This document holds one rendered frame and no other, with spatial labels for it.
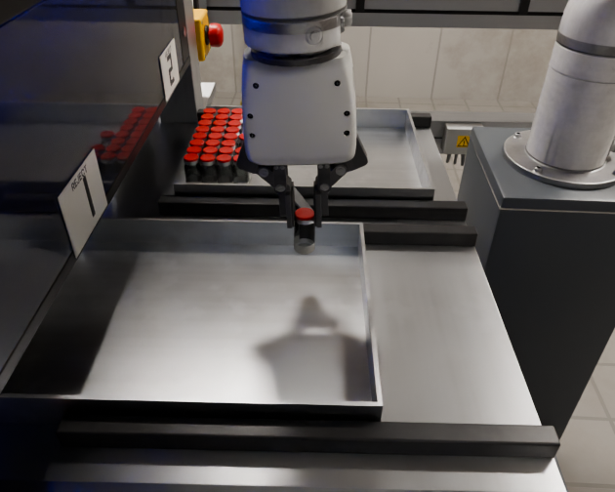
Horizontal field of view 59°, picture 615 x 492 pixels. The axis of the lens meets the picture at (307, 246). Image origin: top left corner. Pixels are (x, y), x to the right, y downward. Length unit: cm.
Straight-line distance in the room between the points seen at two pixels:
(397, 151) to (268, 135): 43
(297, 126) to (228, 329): 21
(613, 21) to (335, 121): 48
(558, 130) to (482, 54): 262
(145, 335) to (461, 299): 33
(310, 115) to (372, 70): 298
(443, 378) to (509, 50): 311
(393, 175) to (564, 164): 27
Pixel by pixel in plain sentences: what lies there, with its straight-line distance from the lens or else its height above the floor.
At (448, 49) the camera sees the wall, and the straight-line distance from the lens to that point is 347.
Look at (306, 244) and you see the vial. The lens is 56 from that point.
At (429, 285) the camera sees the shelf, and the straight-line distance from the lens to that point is 63.
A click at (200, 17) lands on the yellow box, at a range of 103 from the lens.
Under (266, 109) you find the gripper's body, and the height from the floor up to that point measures 109.
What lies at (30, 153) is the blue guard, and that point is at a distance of 44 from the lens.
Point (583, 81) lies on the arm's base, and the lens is 89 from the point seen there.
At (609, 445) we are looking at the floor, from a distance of 173.
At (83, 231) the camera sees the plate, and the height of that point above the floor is 100.
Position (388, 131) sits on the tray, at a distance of 95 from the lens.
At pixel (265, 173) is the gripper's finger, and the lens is 52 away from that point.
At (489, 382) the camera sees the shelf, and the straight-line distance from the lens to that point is 55.
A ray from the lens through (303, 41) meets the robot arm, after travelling 44.
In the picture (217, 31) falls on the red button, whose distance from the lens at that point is 103.
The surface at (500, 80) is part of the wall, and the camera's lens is 360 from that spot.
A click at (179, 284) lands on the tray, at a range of 62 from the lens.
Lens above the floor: 128
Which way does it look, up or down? 37 degrees down
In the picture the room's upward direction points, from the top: 1 degrees clockwise
